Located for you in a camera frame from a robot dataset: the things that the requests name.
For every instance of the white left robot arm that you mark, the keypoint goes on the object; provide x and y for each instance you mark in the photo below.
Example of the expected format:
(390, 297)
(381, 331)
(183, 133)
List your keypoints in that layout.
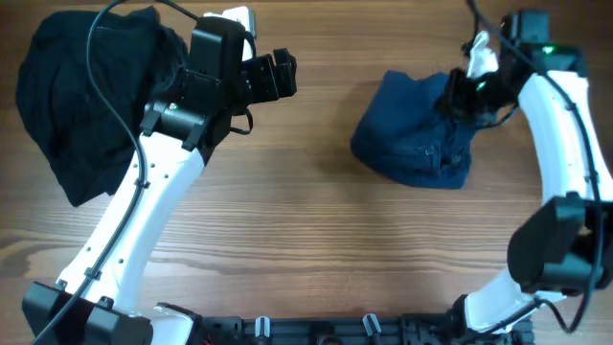
(92, 301)

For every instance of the navy blue shorts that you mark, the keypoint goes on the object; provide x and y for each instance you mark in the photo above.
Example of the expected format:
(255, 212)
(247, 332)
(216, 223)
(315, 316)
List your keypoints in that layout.
(405, 138)

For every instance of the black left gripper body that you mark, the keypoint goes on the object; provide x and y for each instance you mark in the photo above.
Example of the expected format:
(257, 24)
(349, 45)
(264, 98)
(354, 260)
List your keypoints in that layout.
(261, 80)

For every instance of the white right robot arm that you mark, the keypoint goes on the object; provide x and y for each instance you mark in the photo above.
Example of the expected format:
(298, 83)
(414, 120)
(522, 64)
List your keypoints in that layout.
(565, 248)

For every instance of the black garment with logo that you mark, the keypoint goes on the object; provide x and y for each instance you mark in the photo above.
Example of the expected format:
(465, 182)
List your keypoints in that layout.
(82, 89)

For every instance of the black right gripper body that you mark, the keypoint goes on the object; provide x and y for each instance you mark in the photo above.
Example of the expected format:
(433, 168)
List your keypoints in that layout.
(476, 100)

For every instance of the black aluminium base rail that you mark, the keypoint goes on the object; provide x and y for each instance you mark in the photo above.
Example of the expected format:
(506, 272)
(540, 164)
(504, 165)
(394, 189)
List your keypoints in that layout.
(408, 329)

